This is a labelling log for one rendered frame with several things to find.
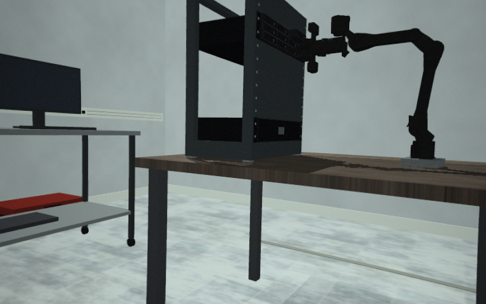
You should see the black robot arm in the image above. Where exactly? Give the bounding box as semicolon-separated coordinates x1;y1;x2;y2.
329;15;444;160

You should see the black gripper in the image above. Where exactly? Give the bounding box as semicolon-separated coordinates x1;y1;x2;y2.
292;22;331;73

